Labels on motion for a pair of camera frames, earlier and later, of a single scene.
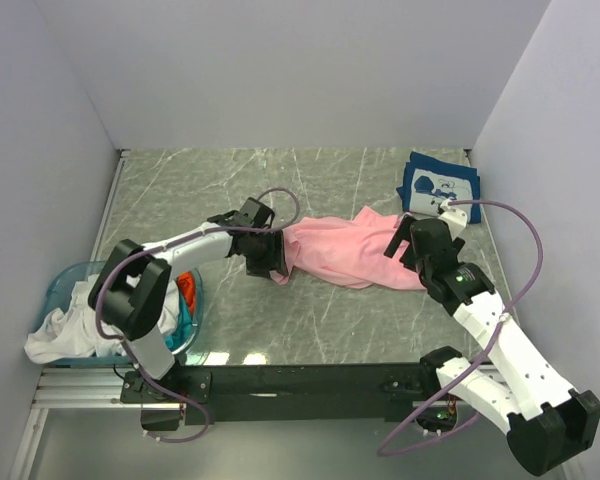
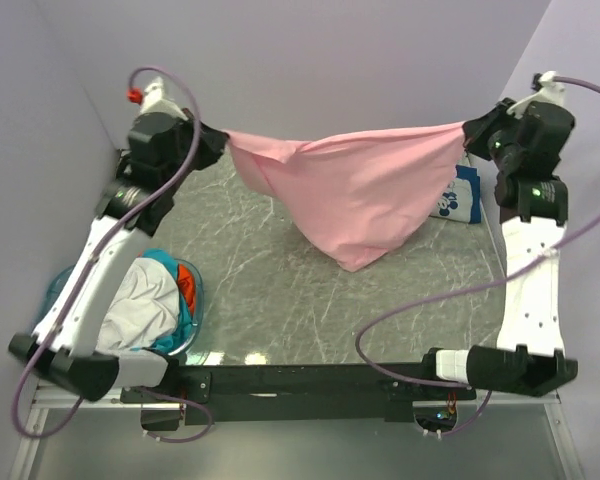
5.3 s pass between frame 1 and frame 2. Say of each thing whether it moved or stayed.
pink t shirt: moved
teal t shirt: stayed
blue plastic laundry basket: stayed
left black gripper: moved
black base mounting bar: stayed
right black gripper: moved
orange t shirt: stayed
